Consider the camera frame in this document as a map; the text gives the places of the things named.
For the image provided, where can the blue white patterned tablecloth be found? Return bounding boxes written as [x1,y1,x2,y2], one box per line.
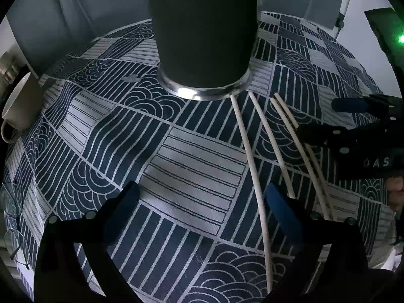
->
[2,11,395,303]

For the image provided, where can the blue-grey backdrop cloth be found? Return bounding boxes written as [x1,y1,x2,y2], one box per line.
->
[6,0,349,79]

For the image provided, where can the beige ceramic mug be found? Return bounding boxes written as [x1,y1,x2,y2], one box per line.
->
[0,71,43,144]

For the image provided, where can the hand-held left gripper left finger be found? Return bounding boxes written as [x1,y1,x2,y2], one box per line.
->
[33,181,141,303]

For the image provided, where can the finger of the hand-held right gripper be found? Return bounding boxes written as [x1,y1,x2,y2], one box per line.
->
[331,95,399,116]
[297,115,395,155]

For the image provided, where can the long pale chopstick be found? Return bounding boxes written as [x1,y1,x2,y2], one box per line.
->
[270,98,334,220]
[274,93,331,204]
[249,92,296,200]
[230,95,272,294]

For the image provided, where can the black metal tumbler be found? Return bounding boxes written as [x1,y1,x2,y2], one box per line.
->
[143,0,262,102]

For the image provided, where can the person's right hand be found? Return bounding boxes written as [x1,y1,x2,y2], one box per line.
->
[387,177,404,211]

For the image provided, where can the wire-rimmed eyeglasses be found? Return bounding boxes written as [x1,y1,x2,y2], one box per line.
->
[0,181,33,271]

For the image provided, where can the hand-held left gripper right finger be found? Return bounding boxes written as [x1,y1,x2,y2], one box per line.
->
[264,183,370,303]

